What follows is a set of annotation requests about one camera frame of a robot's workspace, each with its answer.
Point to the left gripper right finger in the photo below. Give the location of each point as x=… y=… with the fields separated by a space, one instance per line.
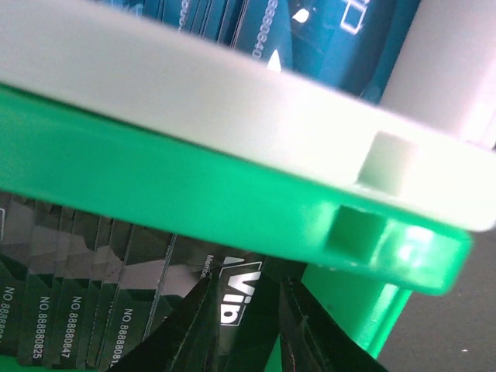
x=311 y=340

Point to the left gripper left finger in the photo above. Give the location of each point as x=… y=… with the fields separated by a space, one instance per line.
x=184 y=341

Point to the black vip card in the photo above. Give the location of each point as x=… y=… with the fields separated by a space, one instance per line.
x=248 y=303

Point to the black vip cards stack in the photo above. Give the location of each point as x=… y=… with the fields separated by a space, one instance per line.
x=79 y=290

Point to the blue cards stack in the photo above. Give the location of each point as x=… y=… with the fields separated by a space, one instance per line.
x=349 y=45

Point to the green bin middle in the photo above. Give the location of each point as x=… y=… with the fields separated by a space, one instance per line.
x=364 y=259

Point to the white bin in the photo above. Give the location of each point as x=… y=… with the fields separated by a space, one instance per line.
x=123 y=67

